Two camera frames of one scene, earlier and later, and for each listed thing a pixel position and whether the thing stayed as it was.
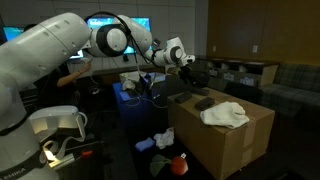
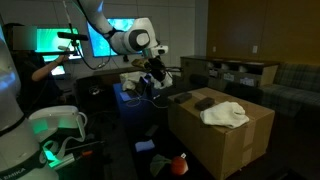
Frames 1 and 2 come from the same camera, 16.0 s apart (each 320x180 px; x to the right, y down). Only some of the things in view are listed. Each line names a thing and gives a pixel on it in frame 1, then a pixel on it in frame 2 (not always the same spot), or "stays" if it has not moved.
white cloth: (227, 113) stays
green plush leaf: (157, 162) stays
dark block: (203, 103) stays
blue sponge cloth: (145, 144) stays
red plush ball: (179, 165) stays
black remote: (200, 91) -> (152, 129)
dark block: (183, 98) stays
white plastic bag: (166, 139) -> (166, 82)
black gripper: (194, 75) -> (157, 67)
